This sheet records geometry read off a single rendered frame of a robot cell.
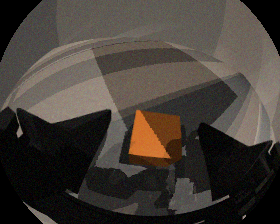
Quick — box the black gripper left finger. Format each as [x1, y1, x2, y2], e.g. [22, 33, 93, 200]
[16, 108, 112, 194]

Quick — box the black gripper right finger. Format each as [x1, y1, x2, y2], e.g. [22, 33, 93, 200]
[197, 123, 273, 201]

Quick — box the orange block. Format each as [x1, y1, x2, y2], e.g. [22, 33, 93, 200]
[129, 111, 183, 167]

